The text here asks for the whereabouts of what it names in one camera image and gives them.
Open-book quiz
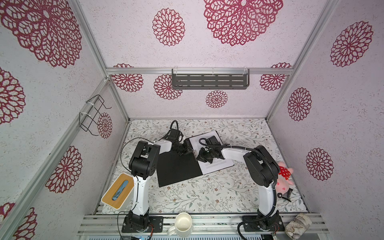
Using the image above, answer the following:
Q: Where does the text printed paper sheet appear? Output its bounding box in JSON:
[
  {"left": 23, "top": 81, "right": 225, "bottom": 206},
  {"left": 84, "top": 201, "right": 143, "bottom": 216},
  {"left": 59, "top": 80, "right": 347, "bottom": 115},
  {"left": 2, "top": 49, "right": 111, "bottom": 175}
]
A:
[{"left": 186, "top": 131, "right": 234, "bottom": 175}]

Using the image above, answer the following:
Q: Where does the red black file folder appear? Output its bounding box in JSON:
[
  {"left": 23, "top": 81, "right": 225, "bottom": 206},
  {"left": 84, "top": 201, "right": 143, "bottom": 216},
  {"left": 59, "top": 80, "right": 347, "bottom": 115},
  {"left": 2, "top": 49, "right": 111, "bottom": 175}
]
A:
[{"left": 155, "top": 130, "right": 235, "bottom": 188}]

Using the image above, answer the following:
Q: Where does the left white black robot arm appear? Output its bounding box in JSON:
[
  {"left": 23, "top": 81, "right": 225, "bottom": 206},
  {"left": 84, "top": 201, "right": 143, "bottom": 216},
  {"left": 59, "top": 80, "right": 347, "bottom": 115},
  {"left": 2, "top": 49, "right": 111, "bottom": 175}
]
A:
[{"left": 123, "top": 120, "right": 195, "bottom": 232}]

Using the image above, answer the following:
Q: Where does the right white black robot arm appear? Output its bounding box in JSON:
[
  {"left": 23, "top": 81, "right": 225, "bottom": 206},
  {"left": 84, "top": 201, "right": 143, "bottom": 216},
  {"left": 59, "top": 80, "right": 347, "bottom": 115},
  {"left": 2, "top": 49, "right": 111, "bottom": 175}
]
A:
[{"left": 198, "top": 137, "right": 280, "bottom": 240}]

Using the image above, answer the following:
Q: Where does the pink plush toy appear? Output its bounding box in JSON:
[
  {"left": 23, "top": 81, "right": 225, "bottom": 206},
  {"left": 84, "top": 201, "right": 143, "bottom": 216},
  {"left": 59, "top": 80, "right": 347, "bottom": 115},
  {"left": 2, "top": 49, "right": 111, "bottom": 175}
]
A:
[{"left": 276, "top": 162, "right": 295, "bottom": 201}]

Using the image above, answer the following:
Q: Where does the wooden tray with white rim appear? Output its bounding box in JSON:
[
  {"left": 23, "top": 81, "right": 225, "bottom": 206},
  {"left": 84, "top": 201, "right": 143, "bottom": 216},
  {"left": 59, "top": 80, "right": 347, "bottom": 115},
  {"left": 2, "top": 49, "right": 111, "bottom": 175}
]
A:
[{"left": 101, "top": 173, "right": 135, "bottom": 211}]

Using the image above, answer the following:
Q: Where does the white ceramic mug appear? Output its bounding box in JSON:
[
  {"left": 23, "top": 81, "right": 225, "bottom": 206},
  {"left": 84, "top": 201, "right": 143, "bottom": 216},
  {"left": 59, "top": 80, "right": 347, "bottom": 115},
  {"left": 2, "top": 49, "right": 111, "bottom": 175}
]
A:
[{"left": 167, "top": 213, "right": 193, "bottom": 238}]

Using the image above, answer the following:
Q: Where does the marbled grey cup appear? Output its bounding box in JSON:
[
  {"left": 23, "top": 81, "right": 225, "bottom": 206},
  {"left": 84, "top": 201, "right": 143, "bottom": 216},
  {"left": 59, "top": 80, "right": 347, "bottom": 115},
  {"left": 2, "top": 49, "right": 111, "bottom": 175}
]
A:
[{"left": 285, "top": 213, "right": 313, "bottom": 240}]

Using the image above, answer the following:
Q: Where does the grey metal wall shelf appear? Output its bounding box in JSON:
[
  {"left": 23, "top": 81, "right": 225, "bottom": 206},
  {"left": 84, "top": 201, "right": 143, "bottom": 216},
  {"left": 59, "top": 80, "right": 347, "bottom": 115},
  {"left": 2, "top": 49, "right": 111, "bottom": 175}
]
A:
[{"left": 171, "top": 69, "right": 250, "bottom": 90}]

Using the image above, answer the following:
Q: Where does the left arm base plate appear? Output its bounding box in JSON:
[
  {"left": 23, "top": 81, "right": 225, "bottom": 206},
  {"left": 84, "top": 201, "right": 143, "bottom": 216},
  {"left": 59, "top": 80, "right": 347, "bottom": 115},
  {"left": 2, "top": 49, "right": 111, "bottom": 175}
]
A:
[{"left": 121, "top": 215, "right": 164, "bottom": 233}]

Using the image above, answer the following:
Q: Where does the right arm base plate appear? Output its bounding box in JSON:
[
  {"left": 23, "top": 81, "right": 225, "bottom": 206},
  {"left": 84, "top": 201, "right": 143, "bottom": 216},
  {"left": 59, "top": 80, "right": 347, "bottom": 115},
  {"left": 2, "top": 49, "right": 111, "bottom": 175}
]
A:
[{"left": 242, "top": 214, "right": 285, "bottom": 233}]

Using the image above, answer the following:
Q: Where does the black wire wall rack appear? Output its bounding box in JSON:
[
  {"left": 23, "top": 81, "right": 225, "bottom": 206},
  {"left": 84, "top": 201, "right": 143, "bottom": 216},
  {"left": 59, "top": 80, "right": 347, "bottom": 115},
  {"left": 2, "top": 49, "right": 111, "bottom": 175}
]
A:
[{"left": 78, "top": 95, "right": 113, "bottom": 139}]

